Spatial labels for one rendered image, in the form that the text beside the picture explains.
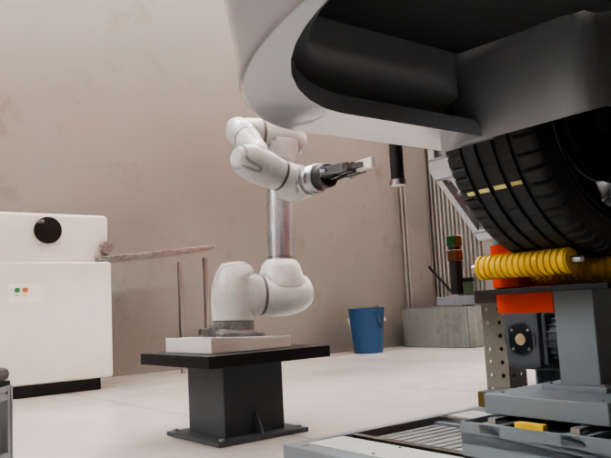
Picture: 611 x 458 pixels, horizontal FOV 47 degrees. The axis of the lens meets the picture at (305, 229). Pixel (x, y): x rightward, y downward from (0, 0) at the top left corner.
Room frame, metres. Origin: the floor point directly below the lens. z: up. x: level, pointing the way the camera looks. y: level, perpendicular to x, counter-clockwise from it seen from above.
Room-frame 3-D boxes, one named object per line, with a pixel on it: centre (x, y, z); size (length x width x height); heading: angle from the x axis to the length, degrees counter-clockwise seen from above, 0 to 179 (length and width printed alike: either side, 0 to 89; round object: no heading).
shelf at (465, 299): (2.53, -0.67, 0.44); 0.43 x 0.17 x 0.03; 127
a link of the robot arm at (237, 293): (2.58, 0.27, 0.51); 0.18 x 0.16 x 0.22; 118
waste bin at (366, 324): (6.39, -0.53, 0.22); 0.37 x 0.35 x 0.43; 128
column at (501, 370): (2.54, -0.69, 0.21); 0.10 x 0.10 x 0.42; 37
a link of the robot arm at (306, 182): (2.11, -0.04, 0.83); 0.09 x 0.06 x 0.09; 127
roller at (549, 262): (1.60, -0.49, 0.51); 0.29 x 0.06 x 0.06; 37
